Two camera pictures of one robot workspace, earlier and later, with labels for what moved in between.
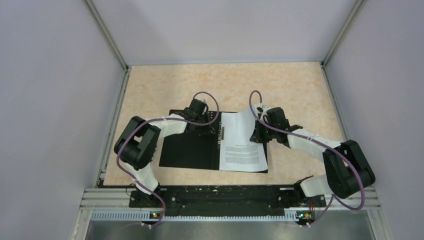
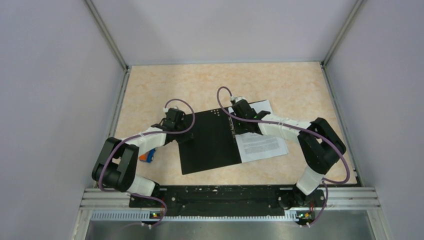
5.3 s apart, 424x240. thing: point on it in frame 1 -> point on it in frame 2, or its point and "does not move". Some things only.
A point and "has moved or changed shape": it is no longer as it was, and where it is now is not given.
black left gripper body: [203, 130] -> [183, 136]
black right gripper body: [264, 135] -> [240, 127]
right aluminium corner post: [359, 4] does not move
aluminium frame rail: [349, 198] does not move
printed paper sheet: [238, 153] has moved or changed shape
